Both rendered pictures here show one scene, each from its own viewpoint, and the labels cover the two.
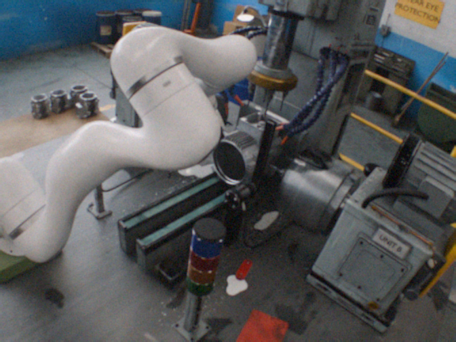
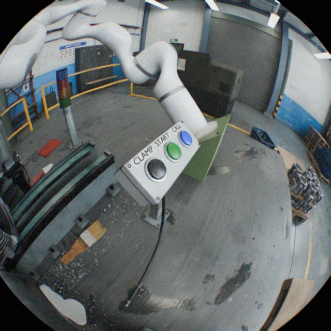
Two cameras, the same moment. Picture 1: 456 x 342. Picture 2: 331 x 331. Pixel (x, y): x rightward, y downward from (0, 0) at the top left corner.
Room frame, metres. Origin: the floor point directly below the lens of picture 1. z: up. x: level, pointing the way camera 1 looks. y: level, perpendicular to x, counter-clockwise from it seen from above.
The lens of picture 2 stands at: (0.99, 0.41, 1.21)
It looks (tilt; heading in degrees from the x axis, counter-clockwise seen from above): 44 degrees down; 170
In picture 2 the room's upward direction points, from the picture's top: 8 degrees clockwise
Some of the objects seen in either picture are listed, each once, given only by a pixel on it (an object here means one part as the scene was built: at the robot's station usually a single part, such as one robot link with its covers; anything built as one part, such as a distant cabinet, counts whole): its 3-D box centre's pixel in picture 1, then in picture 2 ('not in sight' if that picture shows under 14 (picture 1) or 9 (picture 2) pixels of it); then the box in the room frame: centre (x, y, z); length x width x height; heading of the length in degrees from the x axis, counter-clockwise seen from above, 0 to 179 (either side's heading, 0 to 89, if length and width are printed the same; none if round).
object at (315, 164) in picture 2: not in sight; (323, 160); (-0.15, 5.73, 0.39); 1.20 x 0.80 x 0.79; 153
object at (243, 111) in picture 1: (269, 150); not in sight; (1.17, -0.15, 0.97); 0.30 x 0.11 x 0.34; 55
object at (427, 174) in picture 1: (415, 221); not in sight; (0.64, -0.56, 1.16); 0.33 x 0.26 x 0.42; 55
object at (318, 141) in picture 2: not in sight; (316, 143); (-1.21, 6.96, 0.45); 1.26 x 0.86 x 0.89; 145
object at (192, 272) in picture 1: (202, 267); (63, 92); (0.42, 0.01, 1.10); 0.06 x 0.06 x 0.04
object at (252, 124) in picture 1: (258, 129); not in sight; (1.07, -0.08, 1.11); 0.12 x 0.11 x 0.07; 144
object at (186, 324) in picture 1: (198, 289); (66, 109); (0.42, 0.01, 1.01); 0.08 x 0.08 x 0.42; 55
